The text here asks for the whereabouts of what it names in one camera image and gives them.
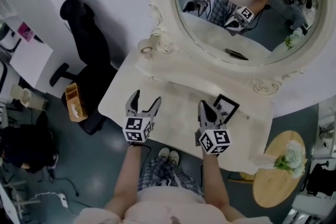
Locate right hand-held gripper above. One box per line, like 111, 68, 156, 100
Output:
194, 100, 233, 157

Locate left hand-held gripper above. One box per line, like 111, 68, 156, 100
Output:
122, 90, 162, 143

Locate white dressing table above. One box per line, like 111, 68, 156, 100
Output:
98, 44, 276, 175

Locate person's right forearm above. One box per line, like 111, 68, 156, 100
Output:
201, 153, 245, 218

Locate person's left forearm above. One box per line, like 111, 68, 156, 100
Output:
104, 143, 152, 216

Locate person's left white shoe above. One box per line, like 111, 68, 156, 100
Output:
158, 147, 171, 160

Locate person's white shoe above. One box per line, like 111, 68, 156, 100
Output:
169, 150, 181, 166
158, 147, 171, 160

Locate person's right white shoe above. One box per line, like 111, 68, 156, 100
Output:
169, 150, 181, 166

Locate wooden storage box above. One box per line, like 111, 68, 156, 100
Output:
65, 82, 89, 123

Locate white vase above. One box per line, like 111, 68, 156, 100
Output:
249, 153, 279, 169

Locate person's plaid trousers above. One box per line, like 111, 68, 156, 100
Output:
138, 157, 205, 196

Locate black high-back office chair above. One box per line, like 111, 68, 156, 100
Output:
49, 0, 119, 136

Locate white flower bouquet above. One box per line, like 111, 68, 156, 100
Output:
274, 140, 308, 179

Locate round wooden table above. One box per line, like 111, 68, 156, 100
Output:
252, 130, 308, 209

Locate person's pink shirt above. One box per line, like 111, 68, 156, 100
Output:
76, 187, 274, 224

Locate oval white ornate mirror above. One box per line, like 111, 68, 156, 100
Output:
149, 0, 336, 98

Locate white power strip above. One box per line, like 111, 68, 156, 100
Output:
58, 193, 69, 208

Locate beige trash bin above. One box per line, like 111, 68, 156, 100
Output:
9, 83, 32, 108

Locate white shelving unit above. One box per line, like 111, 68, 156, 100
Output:
0, 0, 55, 92

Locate pink sign card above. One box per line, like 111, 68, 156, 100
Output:
17, 22, 35, 41

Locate white service robot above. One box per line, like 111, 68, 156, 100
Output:
0, 60, 11, 92
0, 20, 22, 54

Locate black picture frame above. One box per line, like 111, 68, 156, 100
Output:
212, 93, 240, 125

